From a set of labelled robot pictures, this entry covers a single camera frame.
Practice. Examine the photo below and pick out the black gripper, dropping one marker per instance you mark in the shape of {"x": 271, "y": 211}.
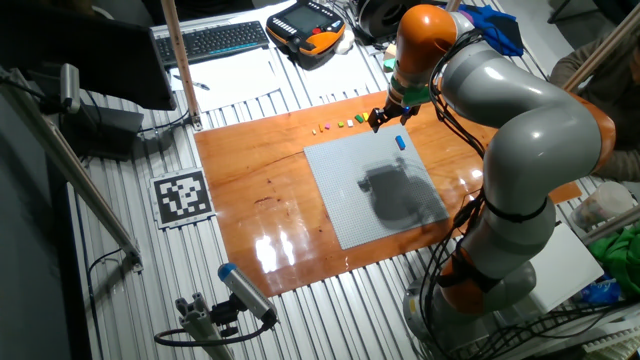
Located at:
{"x": 399, "y": 109}

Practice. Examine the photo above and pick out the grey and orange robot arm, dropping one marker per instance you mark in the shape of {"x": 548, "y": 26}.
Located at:
{"x": 540, "y": 135}

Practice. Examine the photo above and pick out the brown-sleeved person forearm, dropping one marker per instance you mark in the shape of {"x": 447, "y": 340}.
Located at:
{"x": 625, "y": 165}

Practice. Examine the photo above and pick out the blue Lego block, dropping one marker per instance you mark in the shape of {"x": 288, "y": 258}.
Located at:
{"x": 400, "y": 142}

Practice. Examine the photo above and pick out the grey Lego baseplate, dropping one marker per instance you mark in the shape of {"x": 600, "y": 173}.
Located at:
{"x": 345, "y": 190}

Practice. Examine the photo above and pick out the wooden cube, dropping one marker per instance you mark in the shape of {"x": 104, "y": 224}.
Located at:
{"x": 390, "y": 51}

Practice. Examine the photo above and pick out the white rounded lump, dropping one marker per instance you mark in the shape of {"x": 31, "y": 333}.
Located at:
{"x": 344, "y": 44}

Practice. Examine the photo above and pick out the black filament spool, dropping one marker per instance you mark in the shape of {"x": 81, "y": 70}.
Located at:
{"x": 380, "y": 17}

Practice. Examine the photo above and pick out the orange and black teach pendant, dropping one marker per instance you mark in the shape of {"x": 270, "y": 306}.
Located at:
{"x": 305, "y": 30}

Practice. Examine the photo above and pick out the blue cloth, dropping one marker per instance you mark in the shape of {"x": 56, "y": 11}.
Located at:
{"x": 495, "y": 30}

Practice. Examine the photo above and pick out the glossy wooden board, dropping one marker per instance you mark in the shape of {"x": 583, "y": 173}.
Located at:
{"x": 260, "y": 190}

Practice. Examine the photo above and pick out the plain white paper sheet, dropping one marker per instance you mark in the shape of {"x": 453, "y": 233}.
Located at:
{"x": 235, "y": 80}

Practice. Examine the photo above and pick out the black computer keyboard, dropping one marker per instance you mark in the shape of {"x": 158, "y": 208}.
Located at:
{"x": 210, "y": 42}

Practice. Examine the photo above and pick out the black pen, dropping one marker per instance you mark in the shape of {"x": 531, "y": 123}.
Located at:
{"x": 192, "y": 83}

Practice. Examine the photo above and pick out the person in brown sweater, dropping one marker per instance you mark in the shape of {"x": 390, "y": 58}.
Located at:
{"x": 615, "y": 100}

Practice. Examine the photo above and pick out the clear plastic container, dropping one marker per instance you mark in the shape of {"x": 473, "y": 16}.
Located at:
{"x": 602, "y": 205}

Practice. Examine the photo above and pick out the black and white fiducial tag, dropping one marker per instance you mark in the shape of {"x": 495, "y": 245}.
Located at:
{"x": 182, "y": 197}

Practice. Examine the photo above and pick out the white flat board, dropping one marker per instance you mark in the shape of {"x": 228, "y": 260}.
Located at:
{"x": 565, "y": 267}

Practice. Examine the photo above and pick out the green cloth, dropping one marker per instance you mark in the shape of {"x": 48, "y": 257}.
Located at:
{"x": 625, "y": 257}

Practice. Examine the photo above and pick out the blue plastic bag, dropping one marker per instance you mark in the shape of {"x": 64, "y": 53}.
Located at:
{"x": 600, "y": 292}

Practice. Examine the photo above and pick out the short aluminium profile stub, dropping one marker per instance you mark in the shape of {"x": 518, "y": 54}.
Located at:
{"x": 200, "y": 322}

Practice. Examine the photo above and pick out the black electronics box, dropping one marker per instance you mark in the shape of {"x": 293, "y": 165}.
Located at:
{"x": 105, "y": 132}

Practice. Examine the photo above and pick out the black computer monitor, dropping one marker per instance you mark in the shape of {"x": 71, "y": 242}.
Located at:
{"x": 100, "y": 50}

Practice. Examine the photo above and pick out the white ribbed strip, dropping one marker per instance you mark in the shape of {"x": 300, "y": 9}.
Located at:
{"x": 612, "y": 342}

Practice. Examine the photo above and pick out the teal wrist mount piece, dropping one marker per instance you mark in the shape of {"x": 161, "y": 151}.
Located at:
{"x": 389, "y": 65}

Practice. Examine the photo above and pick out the aluminium frame post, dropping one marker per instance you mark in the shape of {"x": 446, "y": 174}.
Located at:
{"x": 453, "y": 5}

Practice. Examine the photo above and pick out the tan upright frame post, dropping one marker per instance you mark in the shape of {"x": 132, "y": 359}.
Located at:
{"x": 181, "y": 60}

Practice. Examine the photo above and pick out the tan slanted frame beam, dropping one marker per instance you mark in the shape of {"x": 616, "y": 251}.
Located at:
{"x": 605, "y": 47}

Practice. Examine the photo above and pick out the silver camera with blue cap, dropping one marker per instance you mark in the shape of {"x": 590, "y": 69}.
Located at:
{"x": 245, "y": 290}

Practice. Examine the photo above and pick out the short aluminium frame beam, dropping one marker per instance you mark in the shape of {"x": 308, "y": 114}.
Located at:
{"x": 612, "y": 225}

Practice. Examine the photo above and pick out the black camera clamp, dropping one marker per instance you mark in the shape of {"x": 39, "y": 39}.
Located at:
{"x": 225, "y": 315}

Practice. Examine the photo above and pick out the small silver camera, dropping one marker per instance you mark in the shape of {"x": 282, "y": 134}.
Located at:
{"x": 70, "y": 87}

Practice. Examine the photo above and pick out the long aluminium frame beam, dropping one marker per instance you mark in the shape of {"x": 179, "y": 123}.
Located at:
{"x": 65, "y": 165}

